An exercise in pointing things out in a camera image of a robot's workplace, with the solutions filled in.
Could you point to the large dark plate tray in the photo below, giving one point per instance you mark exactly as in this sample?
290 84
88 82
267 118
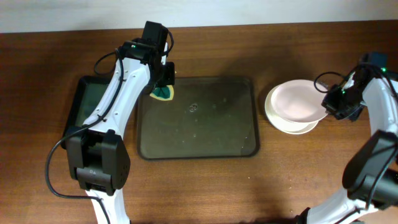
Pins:
208 117

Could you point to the yellow green sponge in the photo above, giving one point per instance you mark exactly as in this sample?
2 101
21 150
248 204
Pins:
165 93

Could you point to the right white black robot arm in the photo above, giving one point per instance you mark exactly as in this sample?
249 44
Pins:
369 184

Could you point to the small dark sponge tray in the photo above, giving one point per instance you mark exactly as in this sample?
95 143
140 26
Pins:
89 93

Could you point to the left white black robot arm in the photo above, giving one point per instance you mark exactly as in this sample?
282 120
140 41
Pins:
97 157

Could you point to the cream plate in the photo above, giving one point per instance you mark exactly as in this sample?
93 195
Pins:
298 101

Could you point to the white plate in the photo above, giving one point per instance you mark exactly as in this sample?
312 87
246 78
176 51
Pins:
278 122

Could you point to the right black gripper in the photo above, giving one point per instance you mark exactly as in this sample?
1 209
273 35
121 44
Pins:
328 103

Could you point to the grey plate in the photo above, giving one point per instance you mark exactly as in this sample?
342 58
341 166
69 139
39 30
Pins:
302 131

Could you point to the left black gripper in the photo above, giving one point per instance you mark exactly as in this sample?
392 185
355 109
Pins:
170 79

